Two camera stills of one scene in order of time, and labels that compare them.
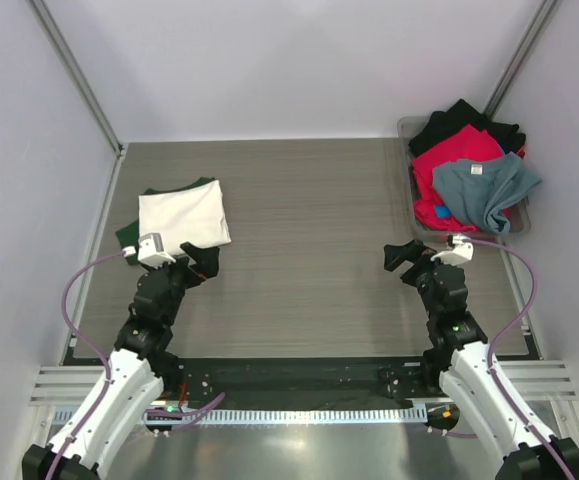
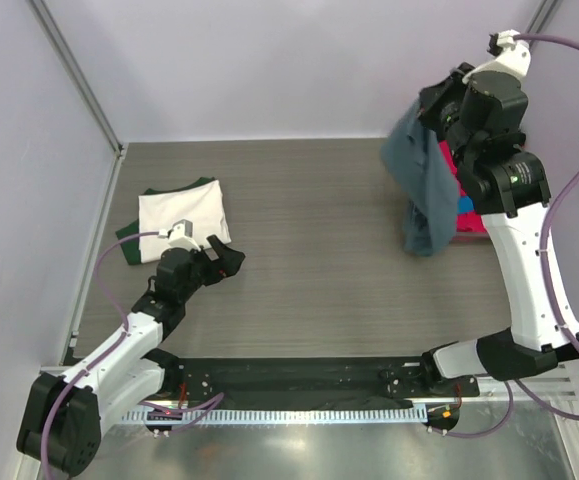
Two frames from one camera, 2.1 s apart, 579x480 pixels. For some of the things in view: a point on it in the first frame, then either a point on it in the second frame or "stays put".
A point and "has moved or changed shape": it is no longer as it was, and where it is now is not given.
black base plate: x=196 y=381 stays put
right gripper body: x=423 y=265 -> x=444 y=111
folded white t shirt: x=194 y=215 stays put
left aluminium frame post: x=76 y=73 stays put
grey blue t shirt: x=481 y=190 has moved or changed shape
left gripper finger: x=208 y=262 -> x=230 y=262
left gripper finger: x=192 y=250 -> x=216 y=244
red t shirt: x=468 y=143 -> x=466 y=221
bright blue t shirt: x=442 y=211 -> x=465 y=205
